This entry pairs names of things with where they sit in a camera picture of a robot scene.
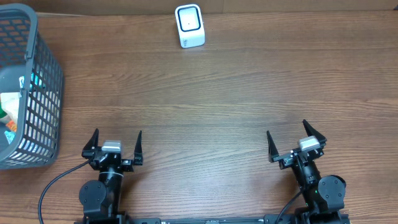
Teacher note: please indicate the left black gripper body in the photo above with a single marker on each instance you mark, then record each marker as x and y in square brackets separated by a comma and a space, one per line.
[126, 166]

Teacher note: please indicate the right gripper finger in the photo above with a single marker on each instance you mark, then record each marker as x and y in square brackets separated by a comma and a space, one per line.
[313, 132]
[272, 150]

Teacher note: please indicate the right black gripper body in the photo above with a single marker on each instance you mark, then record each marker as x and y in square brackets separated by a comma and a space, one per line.
[286, 160]

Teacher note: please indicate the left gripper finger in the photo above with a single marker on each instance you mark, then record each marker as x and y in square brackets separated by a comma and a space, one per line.
[93, 142]
[138, 147]

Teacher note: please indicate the teal white small box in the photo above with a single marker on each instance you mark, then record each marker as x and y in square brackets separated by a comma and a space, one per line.
[10, 135]

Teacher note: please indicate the orange small box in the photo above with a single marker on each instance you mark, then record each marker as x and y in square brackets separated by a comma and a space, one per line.
[12, 126]

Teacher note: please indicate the teal snack packet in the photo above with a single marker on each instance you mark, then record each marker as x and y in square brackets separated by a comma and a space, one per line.
[38, 84]

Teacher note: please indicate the beige plastic pouch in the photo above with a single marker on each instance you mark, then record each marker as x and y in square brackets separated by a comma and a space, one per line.
[10, 104]

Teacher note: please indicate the green lid jar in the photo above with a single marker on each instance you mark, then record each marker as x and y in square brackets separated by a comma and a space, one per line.
[2, 113]

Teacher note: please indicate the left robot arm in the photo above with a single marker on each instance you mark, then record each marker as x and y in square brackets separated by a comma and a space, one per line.
[101, 197]

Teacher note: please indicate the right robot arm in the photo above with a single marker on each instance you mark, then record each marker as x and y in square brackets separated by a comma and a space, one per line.
[319, 199]

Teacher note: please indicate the white barcode scanner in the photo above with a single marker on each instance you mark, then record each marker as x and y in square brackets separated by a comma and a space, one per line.
[190, 26]

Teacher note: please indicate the grey plastic mesh basket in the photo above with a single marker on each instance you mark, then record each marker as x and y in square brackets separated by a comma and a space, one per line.
[24, 51]

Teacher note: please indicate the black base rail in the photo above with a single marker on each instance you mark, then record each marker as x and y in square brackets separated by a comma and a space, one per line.
[267, 219]

